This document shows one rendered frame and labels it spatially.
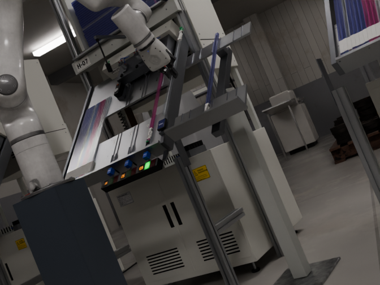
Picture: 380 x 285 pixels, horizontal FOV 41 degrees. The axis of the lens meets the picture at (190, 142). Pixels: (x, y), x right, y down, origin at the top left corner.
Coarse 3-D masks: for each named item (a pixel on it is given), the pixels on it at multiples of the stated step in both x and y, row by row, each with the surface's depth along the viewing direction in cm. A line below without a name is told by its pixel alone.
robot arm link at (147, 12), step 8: (80, 0) 183; (88, 0) 182; (96, 0) 182; (104, 0) 184; (112, 0) 187; (120, 0) 189; (128, 0) 190; (136, 0) 190; (88, 8) 186; (96, 8) 184; (136, 8) 189; (144, 8) 189
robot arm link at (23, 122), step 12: (0, 108) 173; (12, 108) 171; (24, 108) 177; (12, 120) 171; (24, 120) 168; (36, 120) 171; (12, 132) 167; (24, 132) 167; (36, 132) 169; (12, 144) 168
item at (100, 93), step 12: (156, 72) 248; (108, 84) 278; (132, 84) 258; (144, 84) 249; (156, 84) 242; (96, 96) 280; (108, 96) 270; (132, 96) 251; (144, 96) 243; (120, 108) 252
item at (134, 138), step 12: (156, 120) 223; (132, 132) 231; (144, 132) 224; (156, 132) 217; (108, 144) 240; (120, 144) 232; (132, 144) 225; (144, 144) 218; (96, 156) 241; (108, 156) 234; (120, 156) 226; (96, 168) 235
